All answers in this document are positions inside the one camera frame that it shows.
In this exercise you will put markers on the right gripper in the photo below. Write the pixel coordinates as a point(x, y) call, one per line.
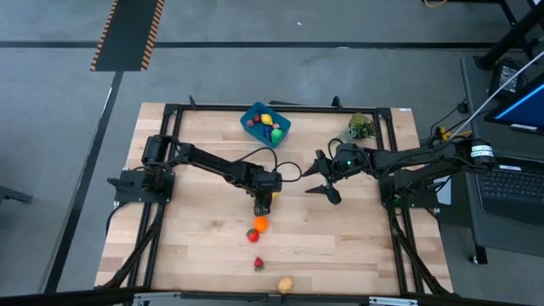
point(329, 170)

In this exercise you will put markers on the toy strawberry with big leaves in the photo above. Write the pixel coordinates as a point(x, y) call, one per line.
point(258, 263)

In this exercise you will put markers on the grey chair leg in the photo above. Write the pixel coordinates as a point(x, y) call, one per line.
point(13, 194)

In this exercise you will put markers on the black power adapter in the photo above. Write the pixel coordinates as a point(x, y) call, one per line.
point(506, 78)

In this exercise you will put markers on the potted artificial green plant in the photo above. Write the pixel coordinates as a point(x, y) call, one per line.
point(361, 125)

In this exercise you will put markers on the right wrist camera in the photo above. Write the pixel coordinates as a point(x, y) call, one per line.
point(349, 155)

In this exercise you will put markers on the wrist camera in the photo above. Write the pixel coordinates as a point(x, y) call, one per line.
point(349, 155)
point(271, 180)

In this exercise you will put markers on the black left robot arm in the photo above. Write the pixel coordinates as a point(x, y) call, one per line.
point(204, 157)

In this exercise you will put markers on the tan toy potato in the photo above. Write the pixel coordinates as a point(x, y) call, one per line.
point(285, 285)

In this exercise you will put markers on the white rod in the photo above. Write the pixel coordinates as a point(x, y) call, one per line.
point(493, 100)

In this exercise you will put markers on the black aluminium table frame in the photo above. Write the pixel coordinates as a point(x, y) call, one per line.
point(306, 109)

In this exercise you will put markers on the yellow plug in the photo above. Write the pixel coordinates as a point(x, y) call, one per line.
point(444, 134)

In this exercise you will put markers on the yellow toy lemon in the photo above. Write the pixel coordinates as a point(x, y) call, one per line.
point(267, 119)

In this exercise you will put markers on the monitor with blue screen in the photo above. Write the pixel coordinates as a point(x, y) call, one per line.
point(525, 111)

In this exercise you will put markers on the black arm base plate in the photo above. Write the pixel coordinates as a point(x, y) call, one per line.
point(127, 191)
point(418, 197)

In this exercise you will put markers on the black overhead crossbeam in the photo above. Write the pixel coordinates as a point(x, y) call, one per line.
point(64, 296)

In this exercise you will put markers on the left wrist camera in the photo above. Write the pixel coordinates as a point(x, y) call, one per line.
point(271, 180)

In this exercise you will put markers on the black laptop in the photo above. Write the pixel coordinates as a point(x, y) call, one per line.
point(527, 187)

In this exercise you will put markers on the blue plastic tupperware container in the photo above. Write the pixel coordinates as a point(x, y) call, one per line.
point(256, 128)

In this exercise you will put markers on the orange toy orange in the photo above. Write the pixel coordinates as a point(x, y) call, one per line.
point(262, 224)

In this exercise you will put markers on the black mat orange striped edges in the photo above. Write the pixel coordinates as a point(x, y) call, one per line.
point(127, 34)

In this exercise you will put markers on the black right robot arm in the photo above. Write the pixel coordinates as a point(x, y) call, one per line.
point(408, 158)

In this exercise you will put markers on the white paper sheet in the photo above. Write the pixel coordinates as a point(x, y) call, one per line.
point(445, 197)

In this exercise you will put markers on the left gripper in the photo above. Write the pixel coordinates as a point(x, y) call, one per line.
point(255, 183)

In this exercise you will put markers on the silver bracket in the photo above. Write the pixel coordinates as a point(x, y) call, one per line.
point(391, 302)
point(157, 299)

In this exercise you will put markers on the black stand leg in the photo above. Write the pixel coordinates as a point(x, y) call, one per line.
point(510, 38)

